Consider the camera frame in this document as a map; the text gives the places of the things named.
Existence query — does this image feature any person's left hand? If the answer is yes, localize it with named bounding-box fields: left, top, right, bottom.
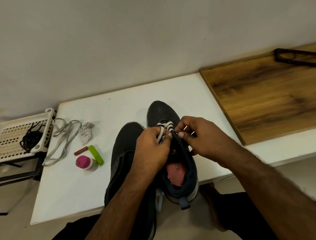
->
left=130, top=126, right=173, bottom=176

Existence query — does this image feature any person's right hand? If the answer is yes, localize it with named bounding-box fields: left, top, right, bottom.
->
left=175, top=116, right=246, bottom=166

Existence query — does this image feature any dark sneaker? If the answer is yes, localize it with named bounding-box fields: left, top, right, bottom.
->
left=146, top=100, right=200, bottom=210
left=104, top=122, right=165, bottom=240

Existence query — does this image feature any grey shoelace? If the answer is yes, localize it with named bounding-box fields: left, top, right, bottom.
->
left=155, top=120, right=196, bottom=145

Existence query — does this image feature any grey shoelaces bundle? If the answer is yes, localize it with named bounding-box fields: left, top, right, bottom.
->
left=42, top=119, right=95, bottom=167

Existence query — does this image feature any black shoelace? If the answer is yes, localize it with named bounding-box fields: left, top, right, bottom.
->
left=25, top=123, right=47, bottom=146
left=20, top=129, right=44, bottom=153

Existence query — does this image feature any person's left forearm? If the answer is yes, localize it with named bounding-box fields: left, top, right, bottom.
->
left=85, top=165, right=156, bottom=240

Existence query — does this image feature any person's right forearm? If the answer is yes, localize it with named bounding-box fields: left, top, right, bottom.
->
left=227, top=151, right=316, bottom=240

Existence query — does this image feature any green marker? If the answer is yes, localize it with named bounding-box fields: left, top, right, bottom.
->
left=88, top=144, right=105, bottom=166

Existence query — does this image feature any wooden board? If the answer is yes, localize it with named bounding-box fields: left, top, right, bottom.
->
left=199, top=44, right=316, bottom=146

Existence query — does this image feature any pink capped white bottle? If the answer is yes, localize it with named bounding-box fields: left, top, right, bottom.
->
left=75, top=154, right=99, bottom=172

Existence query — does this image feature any small red stick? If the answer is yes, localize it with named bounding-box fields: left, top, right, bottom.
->
left=73, top=146, right=89, bottom=156

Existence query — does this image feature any black metal rack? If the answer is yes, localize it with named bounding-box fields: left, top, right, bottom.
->
left=0, top=156, right=45, bottom=216

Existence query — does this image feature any white perforated plastic tray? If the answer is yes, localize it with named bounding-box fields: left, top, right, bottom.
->
left=0, top=108, right=56, bottom=163

